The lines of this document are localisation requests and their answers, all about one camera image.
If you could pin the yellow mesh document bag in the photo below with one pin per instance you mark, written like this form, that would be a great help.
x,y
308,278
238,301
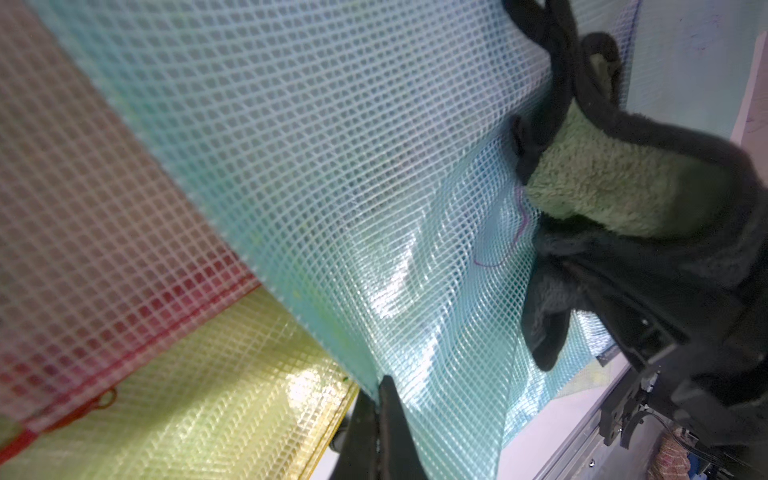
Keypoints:
x,y
248,395

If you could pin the pink mesh document bag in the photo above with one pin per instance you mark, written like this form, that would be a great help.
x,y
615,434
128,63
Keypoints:
x,y
104,261

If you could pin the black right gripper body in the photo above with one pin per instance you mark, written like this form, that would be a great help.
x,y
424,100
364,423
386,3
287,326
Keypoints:
x,y
690,360

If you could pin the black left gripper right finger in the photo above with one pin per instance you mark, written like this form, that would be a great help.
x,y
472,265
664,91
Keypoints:
x,y
397,454

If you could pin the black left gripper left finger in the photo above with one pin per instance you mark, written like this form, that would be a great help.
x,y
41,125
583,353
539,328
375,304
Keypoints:
x,y
356,442

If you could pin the blue mesh document bag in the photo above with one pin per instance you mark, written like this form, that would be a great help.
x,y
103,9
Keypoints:
x,y
356,155

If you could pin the green and grey cleaning cloth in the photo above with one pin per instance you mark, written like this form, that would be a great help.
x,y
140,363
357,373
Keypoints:
x,y
640,220

